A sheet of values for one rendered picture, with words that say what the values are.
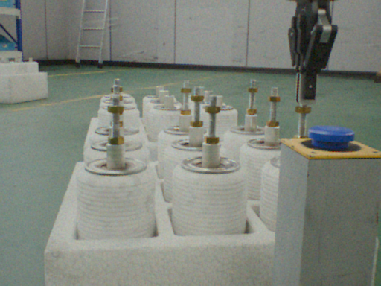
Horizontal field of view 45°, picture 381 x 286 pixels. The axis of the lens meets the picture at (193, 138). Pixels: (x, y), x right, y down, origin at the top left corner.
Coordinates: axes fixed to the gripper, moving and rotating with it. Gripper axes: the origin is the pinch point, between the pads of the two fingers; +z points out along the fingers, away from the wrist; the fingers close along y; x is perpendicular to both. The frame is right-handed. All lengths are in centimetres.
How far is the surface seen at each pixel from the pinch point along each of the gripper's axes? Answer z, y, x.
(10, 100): 31, -242, -117
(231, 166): 9.5, 2.5, -9.6
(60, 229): 16.9, 4.8, -30.1
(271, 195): 13.3, 2.6, -4.2
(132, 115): 11, -47, -25
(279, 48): -4, -633, 148
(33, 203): 35, -55, -51
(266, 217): 16.5, 1.8, -4.7
